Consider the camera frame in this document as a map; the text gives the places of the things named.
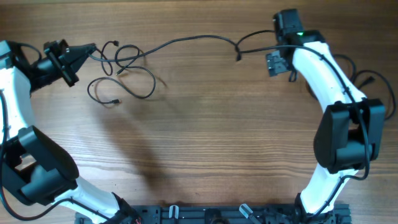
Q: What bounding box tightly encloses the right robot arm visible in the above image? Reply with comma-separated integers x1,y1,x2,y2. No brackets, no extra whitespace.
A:
267,9,385,223

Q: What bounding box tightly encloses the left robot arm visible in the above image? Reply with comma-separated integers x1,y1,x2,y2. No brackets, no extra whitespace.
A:
1,40,142,223

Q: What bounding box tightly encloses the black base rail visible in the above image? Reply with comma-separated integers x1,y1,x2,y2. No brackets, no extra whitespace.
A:
74,203,352,224

